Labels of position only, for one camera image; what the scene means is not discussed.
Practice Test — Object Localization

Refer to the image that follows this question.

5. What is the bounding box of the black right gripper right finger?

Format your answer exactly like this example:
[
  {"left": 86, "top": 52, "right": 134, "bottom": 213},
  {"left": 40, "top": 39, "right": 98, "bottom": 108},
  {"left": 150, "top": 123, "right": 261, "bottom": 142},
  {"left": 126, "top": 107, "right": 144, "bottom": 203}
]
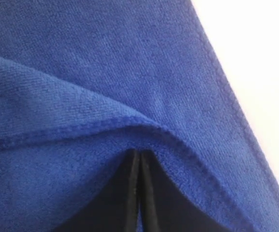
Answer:
[{"left": 139, "top": 150, "right": 224, "bottom": 232}]

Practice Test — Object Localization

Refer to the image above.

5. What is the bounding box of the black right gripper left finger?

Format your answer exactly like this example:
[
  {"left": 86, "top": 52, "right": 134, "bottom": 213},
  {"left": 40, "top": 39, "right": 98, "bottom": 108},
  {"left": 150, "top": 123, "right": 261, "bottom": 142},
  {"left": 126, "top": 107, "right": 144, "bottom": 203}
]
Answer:
[{"left": 53, "top": 149, "right": 139, "bottom": 232}]

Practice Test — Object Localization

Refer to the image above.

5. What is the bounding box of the blue towel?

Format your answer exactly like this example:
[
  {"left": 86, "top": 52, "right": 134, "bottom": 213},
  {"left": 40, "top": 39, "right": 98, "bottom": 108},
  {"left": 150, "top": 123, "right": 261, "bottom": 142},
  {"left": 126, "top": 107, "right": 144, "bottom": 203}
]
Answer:
[{"left": 0, "top": 0, "right": 279, "bottom": 232}]

